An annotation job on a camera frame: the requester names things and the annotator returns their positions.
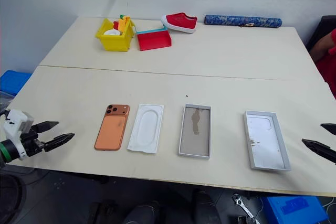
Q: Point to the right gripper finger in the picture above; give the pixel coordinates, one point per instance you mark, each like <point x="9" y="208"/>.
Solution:
<point x="321" y="148"/>
<point x="330" y="128"/>

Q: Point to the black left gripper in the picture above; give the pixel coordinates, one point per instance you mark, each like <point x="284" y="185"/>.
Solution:
<point x="31" y="144"/>

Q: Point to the white phone box part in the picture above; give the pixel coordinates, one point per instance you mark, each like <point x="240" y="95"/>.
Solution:
<point x="265" y="140"/>

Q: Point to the blue plastic box with lid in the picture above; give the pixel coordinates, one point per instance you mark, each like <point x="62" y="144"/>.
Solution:
<point x="294" y="208"/>

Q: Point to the grey box with brown inside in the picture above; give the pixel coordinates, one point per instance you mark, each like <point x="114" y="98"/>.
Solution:
<point x="195" y="132"/>

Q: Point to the orange smartphone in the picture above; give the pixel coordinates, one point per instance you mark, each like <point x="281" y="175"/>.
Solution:
<point x="111" y="132"/>

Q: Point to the blue plastic crate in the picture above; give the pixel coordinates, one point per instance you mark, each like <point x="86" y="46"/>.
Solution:
<point x="13" y="79"/>

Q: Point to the person in red clothes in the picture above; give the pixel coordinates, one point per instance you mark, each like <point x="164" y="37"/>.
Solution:
<point x="328" y="58"/>

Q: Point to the black round object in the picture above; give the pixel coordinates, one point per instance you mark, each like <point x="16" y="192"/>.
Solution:
<point x="10" y="200"/>

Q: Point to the white moulded paper tray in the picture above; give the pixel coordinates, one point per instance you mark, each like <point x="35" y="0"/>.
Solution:
<point x="145" y="129"/>

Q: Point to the silver adjustable wrench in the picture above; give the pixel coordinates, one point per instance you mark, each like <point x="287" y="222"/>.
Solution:
<point x="241" y="204"/>

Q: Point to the black chair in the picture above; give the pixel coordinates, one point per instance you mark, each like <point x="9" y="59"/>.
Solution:
<point x="319" y="28"/>

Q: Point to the yellow plastic bin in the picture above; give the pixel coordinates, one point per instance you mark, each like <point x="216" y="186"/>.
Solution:
<point x="115" y="41"/>

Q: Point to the white round item in bin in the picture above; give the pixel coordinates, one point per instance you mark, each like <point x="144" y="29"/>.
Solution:
<point x="110" y="32"/>

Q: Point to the dark rounded shape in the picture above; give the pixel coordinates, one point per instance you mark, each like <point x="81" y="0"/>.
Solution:
<point x="143" y="212"/>

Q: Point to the orange and yellow toy pieces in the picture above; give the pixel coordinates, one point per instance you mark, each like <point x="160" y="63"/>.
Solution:
<point x="123" y="24"/>

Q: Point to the blue patterned roll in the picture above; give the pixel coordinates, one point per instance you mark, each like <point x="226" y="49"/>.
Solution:
<point x="241" y="21"/>

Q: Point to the red canvas shoe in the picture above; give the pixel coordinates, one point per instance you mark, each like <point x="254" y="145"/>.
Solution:
<point x="179" y="22"/>

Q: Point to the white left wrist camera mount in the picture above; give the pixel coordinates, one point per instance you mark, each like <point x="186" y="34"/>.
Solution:
<point x="15" y="124"/>

